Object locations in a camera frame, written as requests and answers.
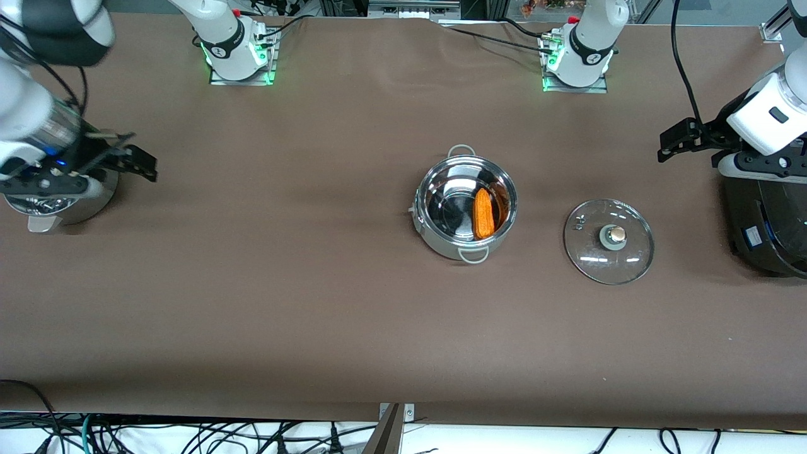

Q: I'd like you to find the glass lid with knob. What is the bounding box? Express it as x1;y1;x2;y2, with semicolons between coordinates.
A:
564;199;655;286

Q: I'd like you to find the orange corn cob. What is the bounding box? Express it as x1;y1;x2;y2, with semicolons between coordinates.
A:
473;188;496;240

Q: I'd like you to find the shiny steel pan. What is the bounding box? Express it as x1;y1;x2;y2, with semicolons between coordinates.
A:
3;169;119;234

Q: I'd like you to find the black round appliance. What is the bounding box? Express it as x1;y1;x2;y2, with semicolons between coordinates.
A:
722;177;807;279

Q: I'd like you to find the orange red toy pile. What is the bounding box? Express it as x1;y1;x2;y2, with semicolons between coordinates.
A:
520;0;571;15

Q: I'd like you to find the white power strip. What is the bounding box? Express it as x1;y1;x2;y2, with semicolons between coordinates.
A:
368;0;461;20

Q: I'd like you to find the dark metal profile leg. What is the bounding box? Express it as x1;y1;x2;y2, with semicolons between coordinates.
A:
361;404;404;454

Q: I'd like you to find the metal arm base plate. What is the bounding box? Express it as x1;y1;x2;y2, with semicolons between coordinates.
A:
209;25;277;86
541;35;609;94

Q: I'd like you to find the silver aluminium frame bracket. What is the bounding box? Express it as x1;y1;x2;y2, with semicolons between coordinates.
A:
760;6;789;44

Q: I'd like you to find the black base cable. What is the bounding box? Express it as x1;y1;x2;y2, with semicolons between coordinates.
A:
501;18;555;40
255;16;310;48
438;24;550;56

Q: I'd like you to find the thick black floor cable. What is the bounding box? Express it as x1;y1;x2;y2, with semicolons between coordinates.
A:
0;380;62;454

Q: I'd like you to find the steel pot with green handles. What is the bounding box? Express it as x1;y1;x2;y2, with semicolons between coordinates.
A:
411;144;519;264

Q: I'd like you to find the small metal table bracket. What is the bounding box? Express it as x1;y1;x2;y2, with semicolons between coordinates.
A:
378;402;415;422

